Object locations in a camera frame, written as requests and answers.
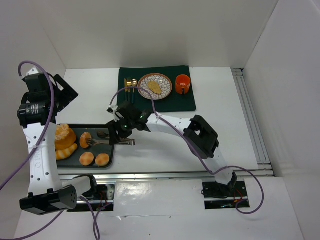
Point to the aluminium rail front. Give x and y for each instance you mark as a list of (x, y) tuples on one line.
[(151, 176)]

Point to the sesame bun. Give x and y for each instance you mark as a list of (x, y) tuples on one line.
[(86, 136)]

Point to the dark green placemat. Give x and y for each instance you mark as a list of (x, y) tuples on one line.
[(174, 102)]

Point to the aluminium rail right side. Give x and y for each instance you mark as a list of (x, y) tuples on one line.
[(265, 168)]

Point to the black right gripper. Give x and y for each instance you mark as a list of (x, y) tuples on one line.
[(115, 132)]

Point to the floral patterned plate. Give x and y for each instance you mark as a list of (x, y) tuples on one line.
[(163, 81)]

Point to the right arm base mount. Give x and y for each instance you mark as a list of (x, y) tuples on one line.
[(215, 199)]

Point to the black baking tray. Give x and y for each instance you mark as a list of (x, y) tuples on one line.
[(73, 162)]

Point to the aluminium rail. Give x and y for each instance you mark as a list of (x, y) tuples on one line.
[(151, 176), (265, 168)]

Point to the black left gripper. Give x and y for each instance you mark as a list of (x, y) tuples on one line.
[(61, 92)]

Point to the seeded bread slice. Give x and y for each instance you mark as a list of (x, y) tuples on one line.
[(154, 87)]

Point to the striped long bread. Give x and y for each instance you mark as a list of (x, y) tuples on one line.
[(66, 153)]

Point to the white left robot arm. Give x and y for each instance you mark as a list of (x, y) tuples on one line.
[(46, 192)]

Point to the steel serving tongs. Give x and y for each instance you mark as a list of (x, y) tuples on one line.
[(105, 139)]

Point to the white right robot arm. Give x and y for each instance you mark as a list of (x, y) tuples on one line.
[(199, 136)]

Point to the orange mug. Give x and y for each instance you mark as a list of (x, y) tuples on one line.
[(182, 84)]

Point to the gold knife green handle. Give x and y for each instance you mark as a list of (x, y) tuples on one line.
[(126, 90)]

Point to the gold fork green handle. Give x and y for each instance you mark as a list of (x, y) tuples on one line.
[(129, 84)]

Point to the round bread roll right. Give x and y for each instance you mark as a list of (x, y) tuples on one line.
[(102, 159)]

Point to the round bread roll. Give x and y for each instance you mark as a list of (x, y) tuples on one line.
[(102, 159), (86, 158)]

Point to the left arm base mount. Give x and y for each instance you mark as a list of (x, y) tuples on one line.
[(102, 200)]

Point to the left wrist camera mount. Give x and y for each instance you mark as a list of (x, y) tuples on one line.
[(32, 71)]

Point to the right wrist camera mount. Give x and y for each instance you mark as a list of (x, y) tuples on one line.
[(113, 109)]

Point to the large orange brioche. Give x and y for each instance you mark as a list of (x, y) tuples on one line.
[(65, 137)]

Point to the round bread roll left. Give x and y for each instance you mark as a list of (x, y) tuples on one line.
[(86, 158)]

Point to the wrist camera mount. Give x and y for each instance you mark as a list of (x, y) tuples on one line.
[(32, 71), (113, 109)]

